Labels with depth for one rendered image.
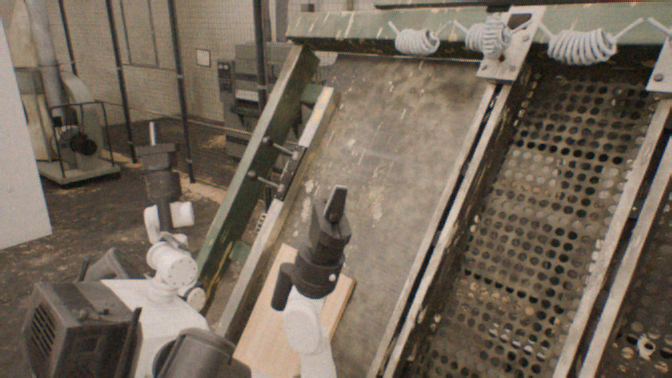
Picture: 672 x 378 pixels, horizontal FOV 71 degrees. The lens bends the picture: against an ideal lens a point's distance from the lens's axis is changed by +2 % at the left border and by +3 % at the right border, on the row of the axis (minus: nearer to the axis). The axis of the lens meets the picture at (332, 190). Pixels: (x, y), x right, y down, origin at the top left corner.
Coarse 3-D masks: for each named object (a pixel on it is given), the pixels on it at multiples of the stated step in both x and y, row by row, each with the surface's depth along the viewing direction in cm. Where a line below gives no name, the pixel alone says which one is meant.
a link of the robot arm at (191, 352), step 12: (180, 348) 83; (192, 348) 81; (204, 348) 81; (216, 348) 81; (180, 360) 80; (192, 360) 80; (204, 360) 80; (216, 360) 81; (228, 360) 88; (168, 372) 80; (180, 372) 79; (192, 372) 79; (204, 372) 79; (216, 372) 81; (228, 372) 83; (240, 372) 85
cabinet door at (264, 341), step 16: (288, 256) 145; (272, 272) 147; (272, 288) 144; (336, 288) 129; (256, 304) 146; (336, 304) 128; (256, 320) 144; (272, 320) 140; (320, 320) 129; (336, 320) 127; (256, 336) 142; (272, 336) 138; (240, 352) 144; (256, 352) 140; (272, 352) 136; (288, 352) 133; (256, 368) 138; (272, 368) 134; (288, 368) 131
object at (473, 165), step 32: (512, 64) 109; (512, 96) 113; (480, 128) 114; (480, 160) 110; (448, 192) 112; (480, 192) 114; (448, 224) 109; (416, 256) 111; (448, 256) 111; (416, 288) 111; (416, 320) 107; (384, 352) 108
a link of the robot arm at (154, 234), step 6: (150, 210) 125; (144, 216) 124; (150, 216) 124; (150, 222) 124; (150, 228) 125; (150, 234) 126; (156, 234) 126; (168, 234) 133; (180, 234) 134; (150, 240) 127; (156, 240) 127; (180, 240) 131; (186, 240) 132
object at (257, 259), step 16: (320, 96) 157; (336, 96) 156; (320, 128) 154; (304, 144) 154; (304, 160) 153; (288, 192) 151; (272, 208) 153; (288, 208) 153; (272, 224) 151; (256, 240) 153; (272, 240) 152; (256, 256) 150; (256, 272) 150; (240, 288) 150; (240, 304) 149; (224, 320) 150; (240, 320) 151; (224, 336) 148
